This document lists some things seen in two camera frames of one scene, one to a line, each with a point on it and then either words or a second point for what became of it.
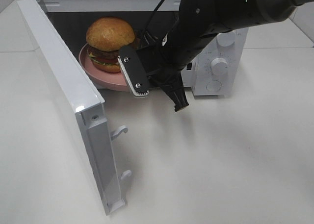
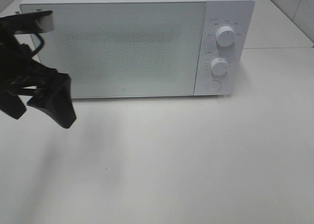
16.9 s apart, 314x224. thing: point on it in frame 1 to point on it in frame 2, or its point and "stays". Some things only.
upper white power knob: x=226 y=39 stays
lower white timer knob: x=219 y=66 stays
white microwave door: x=85 y=100 to x=123 y=49
